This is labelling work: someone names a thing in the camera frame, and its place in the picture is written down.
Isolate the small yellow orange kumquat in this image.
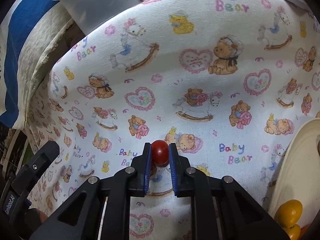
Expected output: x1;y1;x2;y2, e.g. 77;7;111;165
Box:
274;199;303;228

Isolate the red cherry tomato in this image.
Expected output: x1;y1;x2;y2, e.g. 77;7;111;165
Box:
150;163;166;177
151;140;169;166

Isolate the person's left hand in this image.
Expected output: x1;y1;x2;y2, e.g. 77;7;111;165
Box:
24;208;48;232

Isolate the cream round plate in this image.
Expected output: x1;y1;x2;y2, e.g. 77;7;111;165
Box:
268;118;320;227

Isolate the orange mandarin in plate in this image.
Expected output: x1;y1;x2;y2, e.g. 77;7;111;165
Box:
299;224;311;240

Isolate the striped Paris cloth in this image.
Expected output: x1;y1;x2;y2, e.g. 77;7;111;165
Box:
1;0;75;129

